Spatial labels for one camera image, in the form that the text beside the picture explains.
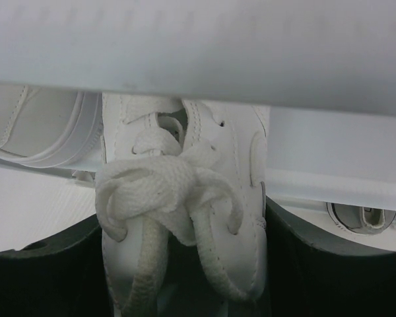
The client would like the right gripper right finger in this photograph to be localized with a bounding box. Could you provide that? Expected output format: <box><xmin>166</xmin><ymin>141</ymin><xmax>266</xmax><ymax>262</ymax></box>
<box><xmin>266</xmin><ymin>199</ymin><xmax>396</xmax><ymax>316</ymax></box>

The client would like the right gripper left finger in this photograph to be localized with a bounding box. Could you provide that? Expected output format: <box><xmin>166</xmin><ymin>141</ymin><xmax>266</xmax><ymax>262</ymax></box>
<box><xmin>0</xmin><ymin>215</ymin><xmax>112</xmax><ymax>316</ymax></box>

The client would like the grey canvas sneaker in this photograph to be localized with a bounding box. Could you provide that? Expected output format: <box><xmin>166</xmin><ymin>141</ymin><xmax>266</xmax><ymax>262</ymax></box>
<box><xmin>327</xmin><ymin>203</ymin><xmax>396</xmax><ymax>235</ymax></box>

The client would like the white sneaker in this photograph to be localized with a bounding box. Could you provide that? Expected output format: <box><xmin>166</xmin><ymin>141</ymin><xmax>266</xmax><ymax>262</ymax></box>
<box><xmin>95</xmin><ymin>93</ymin><xmax>271</xmax><ymax>316</ymax></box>
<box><xmin>0</xmin><ymin>84</ymin><xmax>103</xmax><ymax>168</ymax></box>

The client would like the white plastic shoe cabinet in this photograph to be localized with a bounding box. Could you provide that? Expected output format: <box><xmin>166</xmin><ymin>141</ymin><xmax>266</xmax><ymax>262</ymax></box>
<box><xmin>0</xmin><ymin>0</ymin><xmax>396</xmax><ymax>212</ymax></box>

